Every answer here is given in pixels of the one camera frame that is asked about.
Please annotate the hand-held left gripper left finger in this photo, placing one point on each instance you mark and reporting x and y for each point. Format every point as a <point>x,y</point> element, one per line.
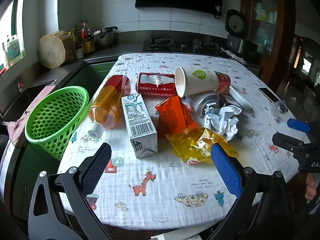
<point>97,166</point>

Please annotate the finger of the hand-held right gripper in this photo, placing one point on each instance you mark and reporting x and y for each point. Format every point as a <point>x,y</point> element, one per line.
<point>287,142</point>
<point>298,125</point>

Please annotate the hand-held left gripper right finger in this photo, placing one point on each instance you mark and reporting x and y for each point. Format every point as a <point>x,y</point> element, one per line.
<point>226,171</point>

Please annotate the clear plastic cup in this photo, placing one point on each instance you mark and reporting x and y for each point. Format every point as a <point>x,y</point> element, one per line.
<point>279,106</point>

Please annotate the yellow plastic wrapper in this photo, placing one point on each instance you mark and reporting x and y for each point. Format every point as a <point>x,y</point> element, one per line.
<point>192,142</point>

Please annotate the white paper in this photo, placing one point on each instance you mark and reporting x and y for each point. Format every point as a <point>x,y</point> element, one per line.
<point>221,121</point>

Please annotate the white milk carton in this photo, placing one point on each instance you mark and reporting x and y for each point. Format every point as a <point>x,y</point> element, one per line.
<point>138,122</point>

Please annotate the orange tea plastic bottle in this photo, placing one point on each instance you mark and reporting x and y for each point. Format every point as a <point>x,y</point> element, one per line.
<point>110,100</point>

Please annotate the green perforated plastic basket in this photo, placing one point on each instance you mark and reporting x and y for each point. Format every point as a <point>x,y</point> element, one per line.
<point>47,120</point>

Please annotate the blue and silver can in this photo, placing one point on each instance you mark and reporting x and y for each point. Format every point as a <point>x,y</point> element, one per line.
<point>205,102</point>

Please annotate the orange snack wrapper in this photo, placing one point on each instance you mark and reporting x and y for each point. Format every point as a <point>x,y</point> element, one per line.
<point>173,115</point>

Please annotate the white paper cup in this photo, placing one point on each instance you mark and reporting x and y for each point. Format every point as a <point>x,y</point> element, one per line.
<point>200,80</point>

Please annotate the red cola can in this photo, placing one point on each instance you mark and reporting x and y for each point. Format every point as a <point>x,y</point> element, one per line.
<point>155,85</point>

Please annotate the person's right hand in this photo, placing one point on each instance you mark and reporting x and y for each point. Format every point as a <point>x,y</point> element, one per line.
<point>310,190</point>

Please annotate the smartphone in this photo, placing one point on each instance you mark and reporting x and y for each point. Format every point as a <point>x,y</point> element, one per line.
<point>269,94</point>

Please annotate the printed white tablecloth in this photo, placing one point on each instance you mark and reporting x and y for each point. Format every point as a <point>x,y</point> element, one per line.
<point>170,187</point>

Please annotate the white round lid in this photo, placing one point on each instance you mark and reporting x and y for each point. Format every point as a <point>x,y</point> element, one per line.
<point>241,98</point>

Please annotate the pink towel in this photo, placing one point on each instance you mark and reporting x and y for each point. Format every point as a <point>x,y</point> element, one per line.
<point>18,127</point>

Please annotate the green kitchen cabinet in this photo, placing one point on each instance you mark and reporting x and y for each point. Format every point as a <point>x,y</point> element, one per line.
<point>97,73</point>

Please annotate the kitchen sink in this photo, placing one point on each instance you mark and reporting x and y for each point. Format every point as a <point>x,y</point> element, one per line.
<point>17,100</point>

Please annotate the black rice cooker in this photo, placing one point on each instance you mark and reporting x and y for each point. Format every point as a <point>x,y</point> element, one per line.
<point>237,37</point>

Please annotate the wooden glass cabinet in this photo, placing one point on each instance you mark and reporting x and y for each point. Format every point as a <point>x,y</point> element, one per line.
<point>267,22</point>

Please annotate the small red figurine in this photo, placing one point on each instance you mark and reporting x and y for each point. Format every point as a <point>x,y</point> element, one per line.
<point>21,87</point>

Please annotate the small white bottle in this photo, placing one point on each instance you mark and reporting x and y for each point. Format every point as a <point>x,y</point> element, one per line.
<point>79,53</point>

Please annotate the round wooden chopping block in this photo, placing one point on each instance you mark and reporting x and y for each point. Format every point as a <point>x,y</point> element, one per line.
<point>51,52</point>

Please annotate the steel pot with lid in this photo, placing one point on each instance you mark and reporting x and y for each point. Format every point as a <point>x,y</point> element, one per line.
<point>105,38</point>

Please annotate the group of sauce bottles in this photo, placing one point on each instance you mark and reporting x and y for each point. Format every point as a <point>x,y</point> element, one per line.
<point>86,33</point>

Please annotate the black gas stove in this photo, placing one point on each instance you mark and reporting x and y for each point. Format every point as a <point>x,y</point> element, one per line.
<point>162,42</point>

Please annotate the detergent bottle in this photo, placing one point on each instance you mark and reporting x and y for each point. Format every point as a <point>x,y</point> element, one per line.
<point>14,51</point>

